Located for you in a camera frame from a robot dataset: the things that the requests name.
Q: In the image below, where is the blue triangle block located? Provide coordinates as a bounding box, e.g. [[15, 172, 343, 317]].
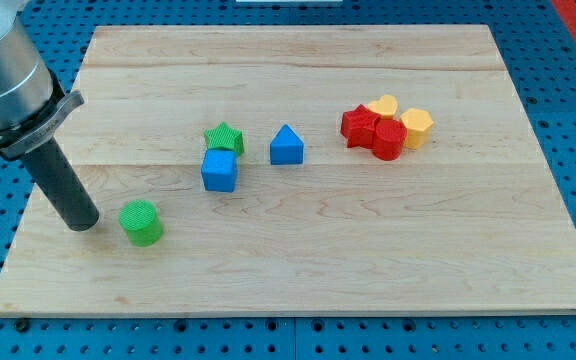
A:
[[270, 124, 304, 165]]

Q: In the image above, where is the blue cube block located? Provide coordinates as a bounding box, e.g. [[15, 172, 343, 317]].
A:
[[201, 149, 238, 192]]

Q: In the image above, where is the light wooden board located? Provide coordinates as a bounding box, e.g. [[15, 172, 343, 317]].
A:
[[0, 25, 576, 318]]

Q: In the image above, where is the green star block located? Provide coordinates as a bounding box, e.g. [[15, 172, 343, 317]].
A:
[[204, 122, 244, 156]]

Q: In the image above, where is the red star block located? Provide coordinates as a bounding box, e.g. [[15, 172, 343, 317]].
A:
[[340, 105, 381, 149]]

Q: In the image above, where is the red cylinder block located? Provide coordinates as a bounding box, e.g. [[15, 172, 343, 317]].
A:
[[372, 120, 407, 161]]

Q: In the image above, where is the yellow heart block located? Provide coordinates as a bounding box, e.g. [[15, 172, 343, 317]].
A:
[[367, 94, 399, 120]]

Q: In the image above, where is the yellow hexagon block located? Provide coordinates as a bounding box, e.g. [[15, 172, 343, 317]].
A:
[[400, 108, 434, 149]]

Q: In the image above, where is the green cylinder block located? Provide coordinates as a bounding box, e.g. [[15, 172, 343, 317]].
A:
[[118, 199, 164, 247]]

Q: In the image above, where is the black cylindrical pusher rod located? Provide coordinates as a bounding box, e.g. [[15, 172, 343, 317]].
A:
[[21, 138, 99, 231]]

